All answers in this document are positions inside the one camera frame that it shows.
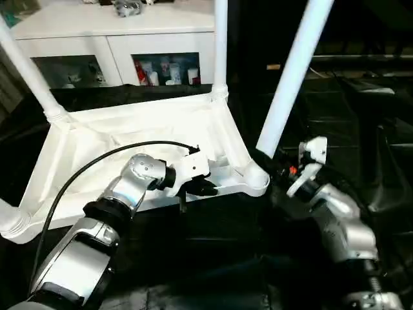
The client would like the grey curtain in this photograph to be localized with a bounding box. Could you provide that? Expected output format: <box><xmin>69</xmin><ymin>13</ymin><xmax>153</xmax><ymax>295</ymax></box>
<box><xmin>0</xmin><ymin>45</ymin><xmax>24</xmax><ymax>114</ymax></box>

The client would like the dark patterned jar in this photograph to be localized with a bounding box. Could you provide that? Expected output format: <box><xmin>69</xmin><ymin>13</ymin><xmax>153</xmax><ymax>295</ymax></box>
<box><xmin>113</xmin><ymin>0</ymin><xmax>145</xmax><ymax>17</ymax></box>

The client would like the black plastic mat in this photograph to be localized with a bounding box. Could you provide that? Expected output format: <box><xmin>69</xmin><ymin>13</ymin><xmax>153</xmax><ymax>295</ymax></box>
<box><xmin>0</xmin><ymin>82</ymin><xmax>413</xmax><ymax>310</ymax></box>

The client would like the white plastic table top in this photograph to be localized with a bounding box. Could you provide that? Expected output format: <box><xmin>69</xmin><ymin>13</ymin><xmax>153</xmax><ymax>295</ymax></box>
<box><xmin>0</xmin><ymin>91</ymin><xmax>271</xmax><ymax>245</ymax></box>

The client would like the red bottle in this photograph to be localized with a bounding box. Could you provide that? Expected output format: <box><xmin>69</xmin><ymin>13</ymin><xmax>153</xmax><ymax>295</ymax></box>
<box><xmin>134</xmin><ymin>59</ymin><xmax>146</xmax><ymax>87</ymax></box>

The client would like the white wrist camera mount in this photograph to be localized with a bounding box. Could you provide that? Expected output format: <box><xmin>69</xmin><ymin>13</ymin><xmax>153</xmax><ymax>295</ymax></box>
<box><xmin>286</xmin><ymin>136</ymin><xmax>328</xmax><ymax>198</ymax></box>
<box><xmin>167</xmin><ymin>150</ymin><xmax>212</xmax><ymax>198</ymax></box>

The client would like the white plastic table leg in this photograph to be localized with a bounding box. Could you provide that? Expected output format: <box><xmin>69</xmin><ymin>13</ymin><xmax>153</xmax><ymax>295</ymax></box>
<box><xmin>0</xmin><ymin>14</ymin><xmax>70</xmax><ymax>124</ymax></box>
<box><xmin>256</xmin><ymin>0</ymin><xmax>335</xmax><ymax>159</ymax></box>
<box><xmin>0</xmin><ymin>197</ymin><xmax>33</xmax><ymax>234</ymax></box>
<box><xmin>210</xmin><ymin>0</ymin><xmax>230</xmax><ymax>99</ymax></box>

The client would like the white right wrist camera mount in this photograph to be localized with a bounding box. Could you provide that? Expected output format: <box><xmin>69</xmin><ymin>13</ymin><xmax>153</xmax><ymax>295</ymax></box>
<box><xmin>286</xmin><ymin>136</ymin><xmax>328</xmax><ymax>198</ymax></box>

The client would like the white cabinet with glass doors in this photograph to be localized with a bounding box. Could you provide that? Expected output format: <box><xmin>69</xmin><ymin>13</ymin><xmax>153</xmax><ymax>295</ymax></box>
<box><xmin>8</xmin><ymin>2</ymin><xmax>217</xmax><ymax>90</ymax></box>

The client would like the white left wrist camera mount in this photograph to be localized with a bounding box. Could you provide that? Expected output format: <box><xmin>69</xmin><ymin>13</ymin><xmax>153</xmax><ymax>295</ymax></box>
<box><xmin>167</xmin><ymin>150</ymin><xmax>212</xmax><ymax>198</ymax></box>

